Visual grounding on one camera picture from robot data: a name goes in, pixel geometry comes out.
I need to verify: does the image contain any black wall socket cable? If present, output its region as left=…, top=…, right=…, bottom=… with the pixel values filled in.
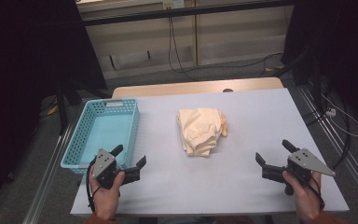
left=167, top=16, right=198, bottom=82

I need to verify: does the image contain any light blue perforated plastic basket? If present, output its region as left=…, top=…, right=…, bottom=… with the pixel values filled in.
left=60, top=98, right=141, bottom=175

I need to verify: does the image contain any light wooden table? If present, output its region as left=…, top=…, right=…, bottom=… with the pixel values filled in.
left=111, top=77, right=284, bottom=100

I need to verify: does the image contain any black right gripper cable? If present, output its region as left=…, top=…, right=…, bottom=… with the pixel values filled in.
left=302, top=175, right=326, bottom=210

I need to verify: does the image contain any white floor cable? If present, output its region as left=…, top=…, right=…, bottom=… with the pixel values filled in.
left=320, top=92, right=358, bottom=138

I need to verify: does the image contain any black metal stand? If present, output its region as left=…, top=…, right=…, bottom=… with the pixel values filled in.
left=54, top=78, right=113, bottom=136

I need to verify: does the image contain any black horizontal bar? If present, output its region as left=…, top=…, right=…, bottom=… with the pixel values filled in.
left=81, top=0, right=295, bottom=27

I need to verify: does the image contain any cream garment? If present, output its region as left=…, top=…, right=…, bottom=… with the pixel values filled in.
left=175, top=106, right=228, bottom=158

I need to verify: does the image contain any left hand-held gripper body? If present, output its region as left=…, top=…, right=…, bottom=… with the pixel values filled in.
left=91, top=148, right=128, bottom=190

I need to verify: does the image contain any person's right hand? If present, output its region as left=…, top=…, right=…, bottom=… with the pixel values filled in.
left=282, top=170, right=324, bottom=223

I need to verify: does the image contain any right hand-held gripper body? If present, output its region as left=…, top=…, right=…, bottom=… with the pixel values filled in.
left=283, top=147, right=337, bottom=196

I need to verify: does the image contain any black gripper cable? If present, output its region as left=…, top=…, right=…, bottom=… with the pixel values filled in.
left=85, top=158, right=102, bottom=213
left=302, top=175, right=326, bottom=210

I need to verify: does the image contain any black curtain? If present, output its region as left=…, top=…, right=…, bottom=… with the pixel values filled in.
left=281, top=0, right=358, bottom=132
left=0, top=0, right=108, bottom=218

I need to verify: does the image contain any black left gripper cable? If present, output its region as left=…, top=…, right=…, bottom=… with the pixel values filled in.
left=85, top=158, right=102, bottom=213

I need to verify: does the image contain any aluminium floor rail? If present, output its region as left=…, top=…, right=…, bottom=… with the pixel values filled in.
left=297, top=85, right=358, bottom=204
left=21, top=122, right=77, bottom=224

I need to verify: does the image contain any white wall socket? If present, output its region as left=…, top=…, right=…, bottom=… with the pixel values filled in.
left=162, top=0, right=185, bottom=10

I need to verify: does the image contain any person's left hand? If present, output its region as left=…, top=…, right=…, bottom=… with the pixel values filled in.
left=88, top=169, right=126, bottom=221

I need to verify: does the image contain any thick black floor cable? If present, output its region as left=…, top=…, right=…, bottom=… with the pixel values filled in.
left=303, top=74, right=352, bottom=171

